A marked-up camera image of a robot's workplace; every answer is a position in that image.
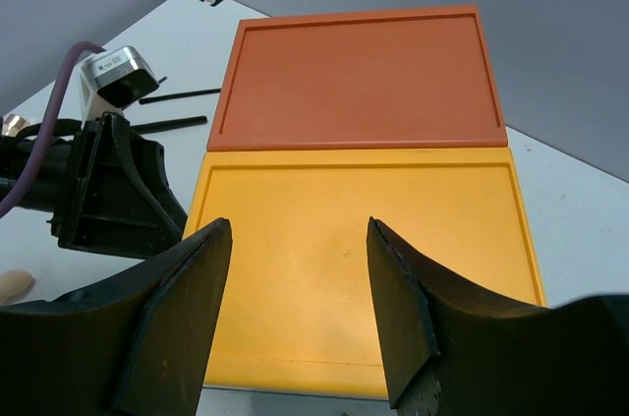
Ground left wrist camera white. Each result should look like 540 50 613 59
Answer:
79 45 159 121

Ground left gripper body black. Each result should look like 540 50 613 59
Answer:
1 118 103 219

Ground dark orange drawer box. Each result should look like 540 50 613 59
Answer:
207 5 507 151

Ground black brush brown bristles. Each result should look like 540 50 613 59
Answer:
132 115 207 135

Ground yellow drawer box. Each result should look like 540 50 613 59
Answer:
186 148 545 399

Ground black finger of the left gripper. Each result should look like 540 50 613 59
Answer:
50 113 187 259

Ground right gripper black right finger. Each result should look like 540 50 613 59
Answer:
367 219 628 415

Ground thin black makeup brush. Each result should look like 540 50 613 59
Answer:
139 88 221 105

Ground peach tube rose cap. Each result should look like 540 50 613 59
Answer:
1 114 30 138

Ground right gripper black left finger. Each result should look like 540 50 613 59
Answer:
1 218 232 415

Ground beige sponge left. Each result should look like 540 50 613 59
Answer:
0 269 35 305

